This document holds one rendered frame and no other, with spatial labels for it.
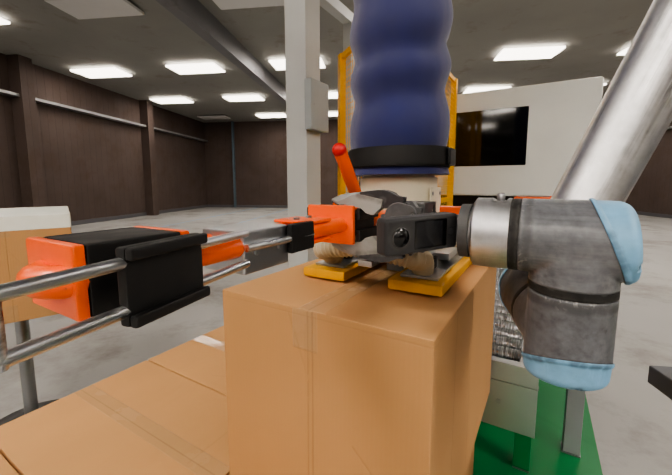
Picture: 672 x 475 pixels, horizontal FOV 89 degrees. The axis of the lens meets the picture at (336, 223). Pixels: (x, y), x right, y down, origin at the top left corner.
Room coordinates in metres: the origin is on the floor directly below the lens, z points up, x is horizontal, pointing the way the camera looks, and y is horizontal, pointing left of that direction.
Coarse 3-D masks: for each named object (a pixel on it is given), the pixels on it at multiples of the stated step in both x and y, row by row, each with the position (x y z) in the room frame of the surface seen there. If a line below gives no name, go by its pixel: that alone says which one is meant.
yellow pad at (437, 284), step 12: (444, 264) 0.69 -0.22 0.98; (456, 264) 0.71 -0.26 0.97; (468, 264) 0.75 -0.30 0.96; (396, 276) 0.62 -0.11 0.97; (408, 276) 0.61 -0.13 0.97; (420, 276) 0.60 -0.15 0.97; (432, 276) 0.60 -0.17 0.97; (444, 276) 0.62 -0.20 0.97; (456, 276) 0.65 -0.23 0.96; (396, 288) 0.60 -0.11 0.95; (408, 288) 0.58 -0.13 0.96; (420, 288) 0.57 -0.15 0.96; (432, 288) 0.56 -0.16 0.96; (444, 288) 0.56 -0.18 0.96
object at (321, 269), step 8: (312, 264) 0.72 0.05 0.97; (320, 264) 0.71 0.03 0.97; (328, 264) 0.70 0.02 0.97; (336, 264) 0.70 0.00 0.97; (344, 264) 0.70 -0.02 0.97; (352, 264) 0.71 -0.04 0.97; (304, 272) 0.70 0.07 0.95; (312, 272) 0.69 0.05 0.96; (320, 272) 0.68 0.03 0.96; (328, 272) 0.67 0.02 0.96; (336, 272) 0.66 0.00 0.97; (344, 272) 0.66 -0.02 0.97; (352, 272) 0.68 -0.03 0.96; (360, 272) 0.71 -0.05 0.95; (344, 280) 0.66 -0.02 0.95
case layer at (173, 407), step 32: (192, 352) 1.15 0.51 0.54; (224, 352) 1.15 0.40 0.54; (96, 384) 0.96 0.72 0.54; (128, 384) 0.96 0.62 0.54; (160, 384) 0.96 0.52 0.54; (192, 384) 0.96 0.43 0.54; (224, 384) 0.96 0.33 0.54; (32, 416) 0.82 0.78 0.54; (64, 416) 0.82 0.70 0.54; (96, 416) 0.82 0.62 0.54; (128, 416) 0.82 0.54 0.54; (160, 416) 0.82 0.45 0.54; (192, 416) 0.82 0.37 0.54; (224, 416) 0.82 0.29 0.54; (0, 448) 0.71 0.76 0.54; (32, 448) 0.71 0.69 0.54; (64, 448) 0.71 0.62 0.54; (96, 448) 0.71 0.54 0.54; (128, 448) 0.71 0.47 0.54; (160, 448) 0.71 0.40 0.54; (192, 448) 0.71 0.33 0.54; (224, 448) 0.71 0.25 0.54
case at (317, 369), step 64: (256, 320) 0.58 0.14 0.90; (320, 320) 0.50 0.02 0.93; (384, 320) 0.48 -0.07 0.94; (448, 320) 0.48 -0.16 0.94; (256, 384) 0.58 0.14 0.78; (320, 384) 0.50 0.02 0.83; (384, 384) 0.45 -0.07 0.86; (448, 384) 0.48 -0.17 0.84; (256, 448) 0.58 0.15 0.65; (320, 448) 0.50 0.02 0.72; (384, 448) 0.44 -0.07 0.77; (448, 448) 0.50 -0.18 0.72
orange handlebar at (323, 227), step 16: (448, 208) 0.75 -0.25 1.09; (320, 224) 0.45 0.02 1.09; (336, 224) 0.48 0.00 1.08; (240, 240) 0.33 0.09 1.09; (320, 240) 0.45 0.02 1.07; (208, 256) 0.30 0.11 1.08; (224, 256) 0.31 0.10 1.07; (32, 272) 0.21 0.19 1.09; (48, 272) 0.21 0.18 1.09; (64, 288) 0.21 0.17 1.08
